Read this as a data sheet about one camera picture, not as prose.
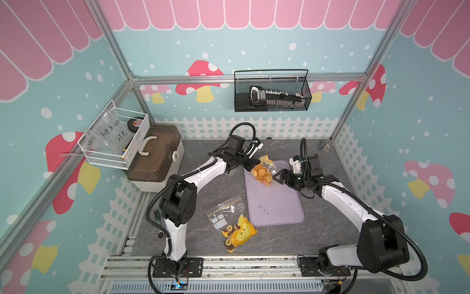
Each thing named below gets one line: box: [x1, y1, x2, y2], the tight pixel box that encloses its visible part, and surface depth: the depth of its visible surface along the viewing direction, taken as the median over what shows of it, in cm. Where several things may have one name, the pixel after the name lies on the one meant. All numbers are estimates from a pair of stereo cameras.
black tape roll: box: [127, 118, 144, 133], surface depth 82 cm
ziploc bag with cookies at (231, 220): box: [206, 196, 258, 254], surface depth 82 cm
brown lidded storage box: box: [124, 124, 185, 193], surface depth 94 cm
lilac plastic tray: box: [243, 160, 305, 227], surface depth 93 cm
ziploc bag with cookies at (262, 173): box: [250, 154, 277, 188], surface depth 96 cm
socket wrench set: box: [249, 86, 305, 108], surface depth 91 cm
